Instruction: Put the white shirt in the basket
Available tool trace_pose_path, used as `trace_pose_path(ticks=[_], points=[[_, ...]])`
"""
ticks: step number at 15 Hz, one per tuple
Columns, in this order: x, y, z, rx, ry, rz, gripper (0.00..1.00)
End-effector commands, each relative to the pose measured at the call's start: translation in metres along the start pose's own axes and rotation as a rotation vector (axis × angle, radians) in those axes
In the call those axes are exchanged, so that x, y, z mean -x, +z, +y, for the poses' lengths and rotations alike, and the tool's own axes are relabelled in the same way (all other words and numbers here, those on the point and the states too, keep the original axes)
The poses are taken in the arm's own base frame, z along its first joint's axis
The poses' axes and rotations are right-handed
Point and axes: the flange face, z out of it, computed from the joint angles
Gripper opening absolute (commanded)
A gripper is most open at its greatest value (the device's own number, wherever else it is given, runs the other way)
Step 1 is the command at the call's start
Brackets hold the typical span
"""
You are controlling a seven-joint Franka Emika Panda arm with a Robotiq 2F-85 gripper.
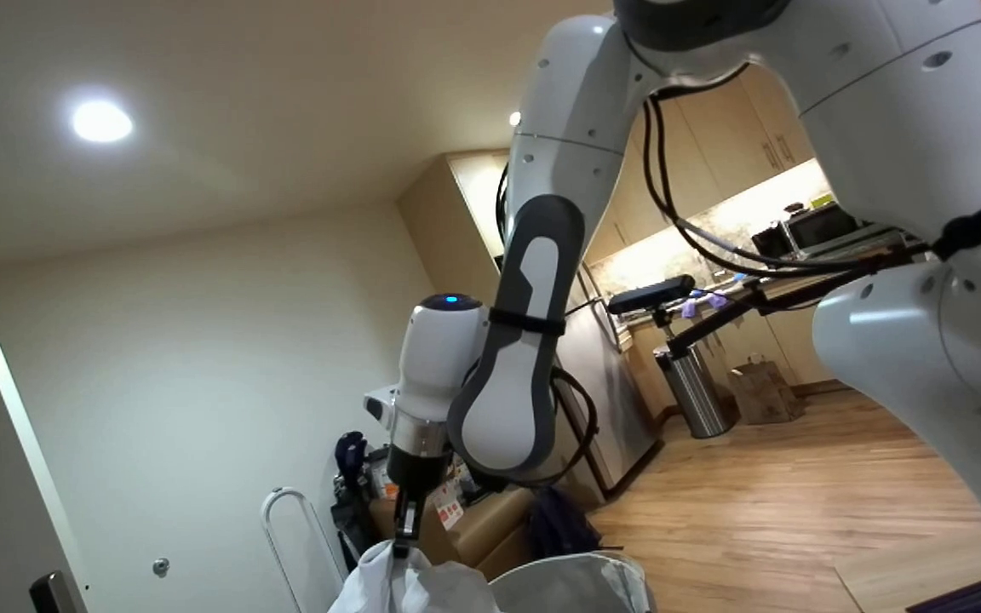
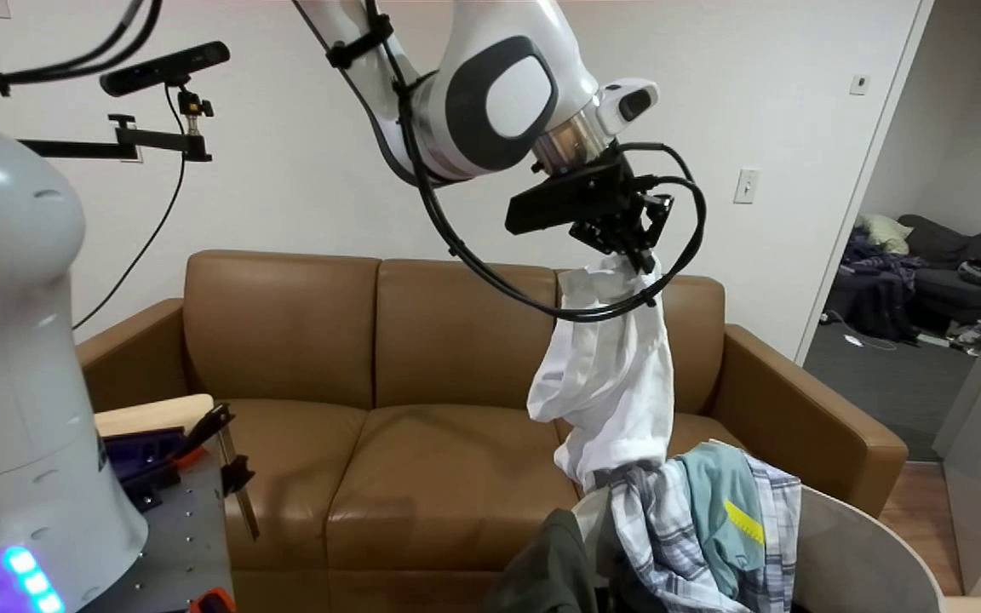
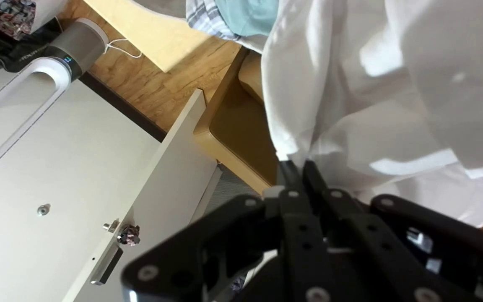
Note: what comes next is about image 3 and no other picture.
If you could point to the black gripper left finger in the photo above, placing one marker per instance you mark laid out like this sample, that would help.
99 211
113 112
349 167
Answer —
302 246

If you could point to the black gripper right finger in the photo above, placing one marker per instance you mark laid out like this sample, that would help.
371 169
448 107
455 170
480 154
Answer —
376 241

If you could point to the white bladeless fan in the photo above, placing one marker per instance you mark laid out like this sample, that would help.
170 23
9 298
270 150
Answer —
29 85

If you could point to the teal garment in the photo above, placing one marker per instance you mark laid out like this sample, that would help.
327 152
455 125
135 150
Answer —
250 14

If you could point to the black patterned bag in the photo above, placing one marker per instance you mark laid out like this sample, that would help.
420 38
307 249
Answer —
7 14

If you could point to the plaid shirt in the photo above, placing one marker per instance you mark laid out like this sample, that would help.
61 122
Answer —
208 18

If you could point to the beige flat board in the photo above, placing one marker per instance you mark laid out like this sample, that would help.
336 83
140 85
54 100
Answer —
151 35

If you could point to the white door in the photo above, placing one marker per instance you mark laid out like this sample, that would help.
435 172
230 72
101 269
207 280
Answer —
57 224

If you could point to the white shirt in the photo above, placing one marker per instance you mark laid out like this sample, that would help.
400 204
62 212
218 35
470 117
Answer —
393 85

